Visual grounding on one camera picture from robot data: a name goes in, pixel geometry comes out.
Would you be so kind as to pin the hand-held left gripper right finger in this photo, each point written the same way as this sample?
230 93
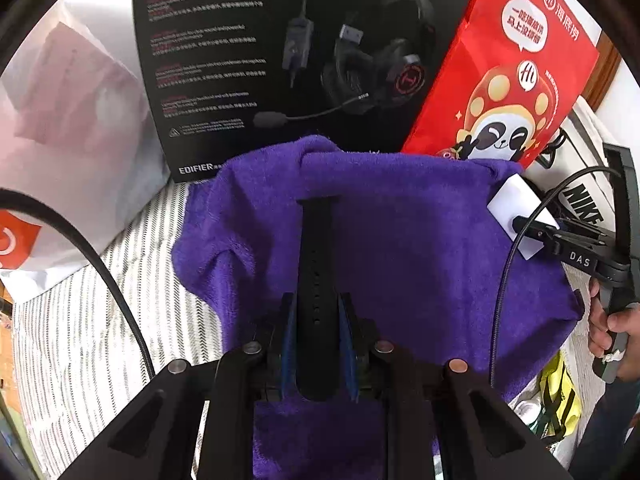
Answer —
348 350

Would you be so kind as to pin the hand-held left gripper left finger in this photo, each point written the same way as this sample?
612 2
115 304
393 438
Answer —
287 350

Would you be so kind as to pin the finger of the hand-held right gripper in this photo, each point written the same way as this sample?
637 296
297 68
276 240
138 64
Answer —
590 230
537 232

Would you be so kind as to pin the white sponge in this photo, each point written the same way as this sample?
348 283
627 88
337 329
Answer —
515 195

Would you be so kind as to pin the green tissue pack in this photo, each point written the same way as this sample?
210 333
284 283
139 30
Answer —
529 415

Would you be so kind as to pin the person's right hand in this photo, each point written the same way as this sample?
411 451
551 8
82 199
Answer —
625 317

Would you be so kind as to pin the white bag black logo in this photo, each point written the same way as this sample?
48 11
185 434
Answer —
585 130

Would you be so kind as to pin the purple towel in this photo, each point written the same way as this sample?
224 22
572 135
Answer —
410 240

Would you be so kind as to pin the wooden furniture edge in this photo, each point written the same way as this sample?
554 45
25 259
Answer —
602 70

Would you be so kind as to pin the person's blue jeans leg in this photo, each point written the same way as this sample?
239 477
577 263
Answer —
610 435

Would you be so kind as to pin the red panda print bag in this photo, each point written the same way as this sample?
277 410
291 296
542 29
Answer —
500 60

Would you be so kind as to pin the white plastic bag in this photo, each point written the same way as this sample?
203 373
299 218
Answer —
75 195

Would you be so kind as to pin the black headphone box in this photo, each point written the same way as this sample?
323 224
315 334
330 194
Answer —
225 60

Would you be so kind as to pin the pink box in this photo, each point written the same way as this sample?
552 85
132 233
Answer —
75 90

